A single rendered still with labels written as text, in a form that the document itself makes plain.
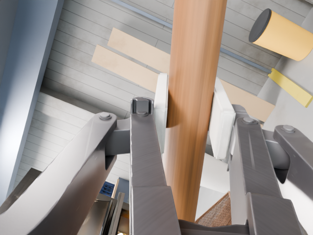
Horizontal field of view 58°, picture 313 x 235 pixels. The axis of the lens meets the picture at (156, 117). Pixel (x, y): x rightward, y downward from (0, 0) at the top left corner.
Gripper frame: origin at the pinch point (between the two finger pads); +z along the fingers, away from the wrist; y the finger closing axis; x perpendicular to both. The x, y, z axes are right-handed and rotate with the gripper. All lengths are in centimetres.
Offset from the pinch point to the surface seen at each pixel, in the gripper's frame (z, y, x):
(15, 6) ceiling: 301, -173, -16
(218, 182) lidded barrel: 281, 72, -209
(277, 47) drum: 307, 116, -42
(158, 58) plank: 326, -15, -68
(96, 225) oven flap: 123, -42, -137
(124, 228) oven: 148, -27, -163
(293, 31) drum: 305, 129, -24
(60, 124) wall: 359, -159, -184
